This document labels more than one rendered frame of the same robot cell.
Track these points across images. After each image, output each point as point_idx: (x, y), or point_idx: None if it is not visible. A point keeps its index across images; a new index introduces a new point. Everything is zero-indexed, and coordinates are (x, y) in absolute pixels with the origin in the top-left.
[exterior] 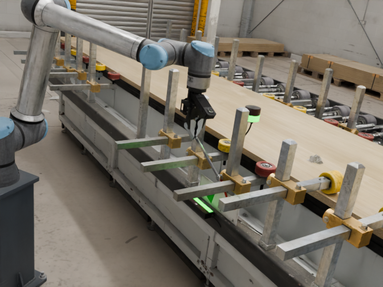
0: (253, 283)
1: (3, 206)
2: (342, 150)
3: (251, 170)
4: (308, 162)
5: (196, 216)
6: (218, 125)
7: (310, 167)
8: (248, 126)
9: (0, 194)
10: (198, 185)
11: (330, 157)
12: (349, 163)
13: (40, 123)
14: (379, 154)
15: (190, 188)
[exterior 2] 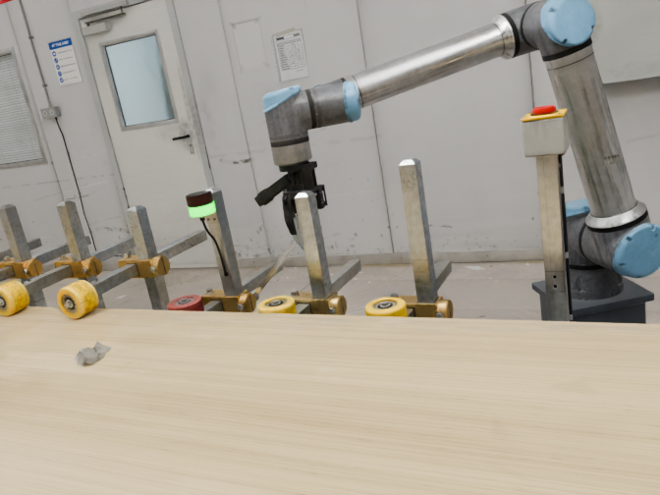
0: None
1: (543, 307)
2: (1, 428)
3: None
4: (109, 344)
5: None
6: (346, 329)
7: (104, 338)
8: (282, 366)
9: (537, 285)
10: (261, 272)
11: (50, 383)
12: (73, 201)
13: (593, 233)
14: None
15: (267, 267)
